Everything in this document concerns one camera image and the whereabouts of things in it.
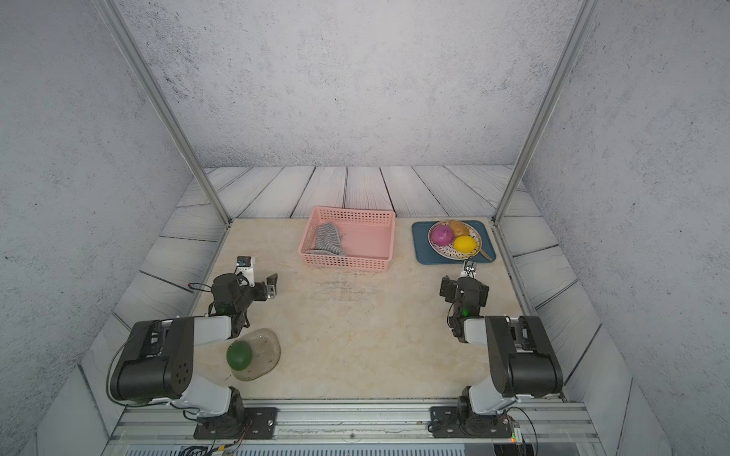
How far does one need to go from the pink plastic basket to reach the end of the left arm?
21cm

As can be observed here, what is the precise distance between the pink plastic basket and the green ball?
34cm

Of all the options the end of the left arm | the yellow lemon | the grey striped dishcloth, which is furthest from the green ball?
the yellow lemon

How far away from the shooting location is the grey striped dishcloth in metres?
1.04

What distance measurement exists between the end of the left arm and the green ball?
123 millimetres

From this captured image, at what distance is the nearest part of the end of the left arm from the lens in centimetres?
74

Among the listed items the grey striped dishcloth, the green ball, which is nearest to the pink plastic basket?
the grey striped dishcloth

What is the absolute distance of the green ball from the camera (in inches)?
31.9
